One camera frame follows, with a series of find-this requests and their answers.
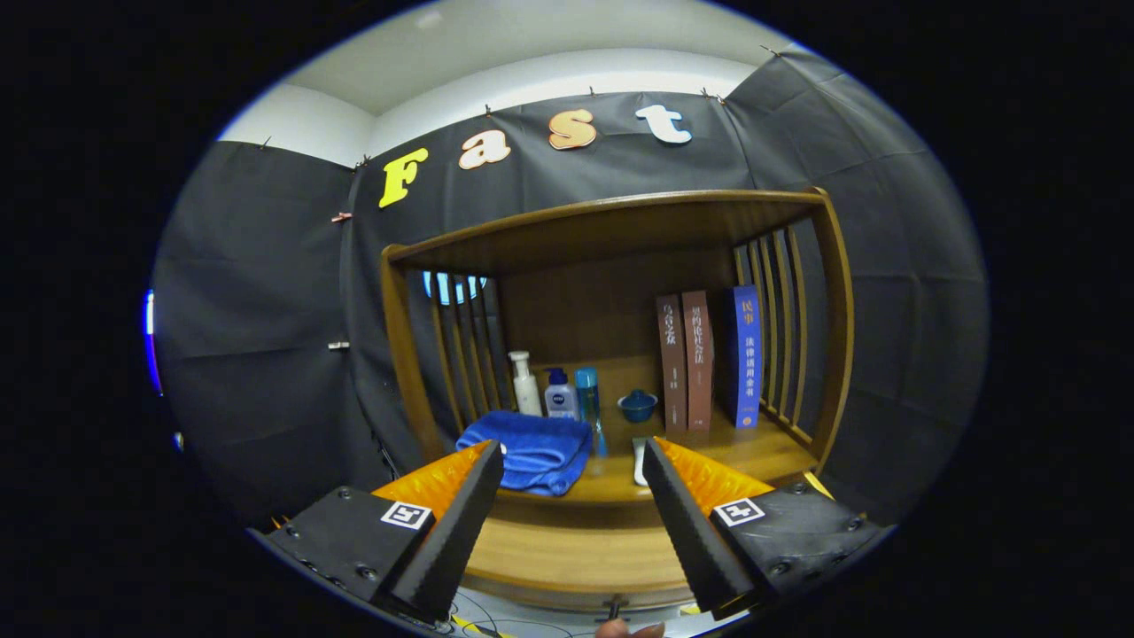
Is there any blue book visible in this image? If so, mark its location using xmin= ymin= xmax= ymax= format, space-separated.
xmin=731 ymin=284 xmax=763 ymax=430

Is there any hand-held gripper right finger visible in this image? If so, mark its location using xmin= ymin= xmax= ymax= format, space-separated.
xmin=642 ymin=436 xmax=887 ymax=621

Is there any dark brown book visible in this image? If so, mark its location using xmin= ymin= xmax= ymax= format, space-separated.
xmin=656 ymin=294 xmax=689 ymax=435

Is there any teal slim bottle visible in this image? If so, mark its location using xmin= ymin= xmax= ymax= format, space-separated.
xmin=574 ymin=368 xmax=610 ymax=458

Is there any white pump bottle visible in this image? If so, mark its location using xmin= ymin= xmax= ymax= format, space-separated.
xmin=509 ymin=351 xmax=543 ymax=417

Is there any reddish brown book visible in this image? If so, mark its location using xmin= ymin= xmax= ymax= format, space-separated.
xmin=680 ymin=290 xmax=716 ymax=433

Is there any small blue lidded pot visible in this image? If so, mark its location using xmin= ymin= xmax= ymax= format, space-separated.
xmin=617 ymin=389 xmax=659 ymax=424

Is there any black backdrop cloth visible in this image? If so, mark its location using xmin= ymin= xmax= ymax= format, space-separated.
xmin=152 ymin=49 xmax=989 ymax=533

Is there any wooden countertop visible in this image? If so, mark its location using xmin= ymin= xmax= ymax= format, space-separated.
xmin=443 ymin=408 xmax=820 ymax=506

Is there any wooden drawer with black knob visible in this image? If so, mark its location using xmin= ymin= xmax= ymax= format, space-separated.
xmin=456 ymin=472 xmax=838 ymax=621

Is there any small white blue-capped bottle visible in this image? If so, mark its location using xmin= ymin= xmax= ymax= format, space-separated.
xmin=543 ymin=368 xmax=580 ymax=421

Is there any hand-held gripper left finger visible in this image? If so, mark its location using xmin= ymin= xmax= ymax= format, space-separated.
xmin=252 ymin=440 xmax=506 ymax=624

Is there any folded blue towel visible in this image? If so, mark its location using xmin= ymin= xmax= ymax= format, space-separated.
xmin=455 ymin=409 xmax=594 ymax=497

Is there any wooden cabinet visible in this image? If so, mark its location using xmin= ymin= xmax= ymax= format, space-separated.
xmin=379 ymin=186 xmax=856 ymax=617

